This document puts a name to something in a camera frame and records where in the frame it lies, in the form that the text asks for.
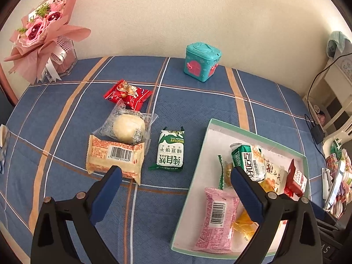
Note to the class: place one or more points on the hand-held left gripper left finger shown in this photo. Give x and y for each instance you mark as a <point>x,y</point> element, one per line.
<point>106,195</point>

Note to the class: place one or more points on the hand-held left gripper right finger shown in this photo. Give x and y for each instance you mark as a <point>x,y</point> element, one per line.
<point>247,195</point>

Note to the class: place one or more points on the clear snack packet green edges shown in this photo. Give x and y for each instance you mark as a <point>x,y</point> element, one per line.
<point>227,174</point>

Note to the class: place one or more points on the yellow bread packet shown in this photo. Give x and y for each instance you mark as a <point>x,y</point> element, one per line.
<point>243,227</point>

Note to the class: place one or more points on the white orange crisp packet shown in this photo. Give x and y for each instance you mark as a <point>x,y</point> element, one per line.
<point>272,173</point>

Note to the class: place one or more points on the green white drink-print packet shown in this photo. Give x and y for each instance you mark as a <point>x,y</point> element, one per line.
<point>247,159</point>

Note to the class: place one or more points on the pink snack packet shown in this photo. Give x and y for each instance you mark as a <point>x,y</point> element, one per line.
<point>217,217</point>

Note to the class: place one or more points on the white cardboard box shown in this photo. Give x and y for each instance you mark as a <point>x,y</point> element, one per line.
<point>214,143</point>

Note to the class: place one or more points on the orange white barcode snack packet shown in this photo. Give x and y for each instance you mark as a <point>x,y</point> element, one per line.
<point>104,154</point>

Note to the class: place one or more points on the red white snack packet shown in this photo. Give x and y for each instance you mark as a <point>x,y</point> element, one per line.
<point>298,178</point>

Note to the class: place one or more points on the round bun clear packet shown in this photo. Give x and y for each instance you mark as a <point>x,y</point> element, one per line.
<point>129,126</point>

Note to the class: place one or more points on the dark green biscuit packet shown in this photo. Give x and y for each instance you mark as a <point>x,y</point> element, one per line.
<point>170,154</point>

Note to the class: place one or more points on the blue plaid cloth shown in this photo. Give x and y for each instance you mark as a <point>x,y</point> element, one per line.
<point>68,115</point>

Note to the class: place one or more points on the black power adapter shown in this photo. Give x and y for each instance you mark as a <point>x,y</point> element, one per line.
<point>318,134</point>

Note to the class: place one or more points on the pile of colourful packets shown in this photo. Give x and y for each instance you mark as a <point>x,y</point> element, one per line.
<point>339,176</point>

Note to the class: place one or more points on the blue white packet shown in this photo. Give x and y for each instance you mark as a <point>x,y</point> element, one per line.
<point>3,148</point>

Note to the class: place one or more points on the white plastic chair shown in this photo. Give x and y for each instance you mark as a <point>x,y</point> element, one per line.
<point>345,132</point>

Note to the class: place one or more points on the teal toy house box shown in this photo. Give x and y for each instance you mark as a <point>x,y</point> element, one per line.
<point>198,66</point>

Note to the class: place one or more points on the white shelf unit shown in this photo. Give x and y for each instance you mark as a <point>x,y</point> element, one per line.
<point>338,88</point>

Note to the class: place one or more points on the glass vase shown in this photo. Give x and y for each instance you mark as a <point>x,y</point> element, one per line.
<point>66,60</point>

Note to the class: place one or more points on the teal cloth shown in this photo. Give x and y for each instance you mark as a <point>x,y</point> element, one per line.
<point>337,42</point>

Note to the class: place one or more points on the pink flower bouquet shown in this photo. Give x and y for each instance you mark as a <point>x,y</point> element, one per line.
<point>38,27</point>

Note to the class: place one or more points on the brown wooden frame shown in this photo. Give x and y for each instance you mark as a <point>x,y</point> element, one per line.
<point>7,88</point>

